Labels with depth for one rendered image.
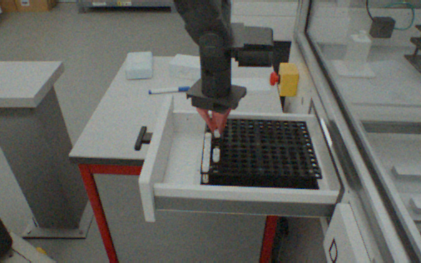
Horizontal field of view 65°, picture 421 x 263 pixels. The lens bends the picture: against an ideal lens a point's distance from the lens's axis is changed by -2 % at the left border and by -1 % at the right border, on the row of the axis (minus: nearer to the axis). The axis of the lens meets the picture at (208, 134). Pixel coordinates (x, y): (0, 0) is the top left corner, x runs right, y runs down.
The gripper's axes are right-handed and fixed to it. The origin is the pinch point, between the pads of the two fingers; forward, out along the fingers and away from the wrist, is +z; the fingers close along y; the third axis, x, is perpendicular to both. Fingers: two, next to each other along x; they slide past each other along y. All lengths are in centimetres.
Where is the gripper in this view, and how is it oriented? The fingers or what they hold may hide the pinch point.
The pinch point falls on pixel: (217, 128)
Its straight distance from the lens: 69.2
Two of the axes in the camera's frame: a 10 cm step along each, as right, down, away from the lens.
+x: -4.4, 5.7, -6.9
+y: -9.0, -2.4, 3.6
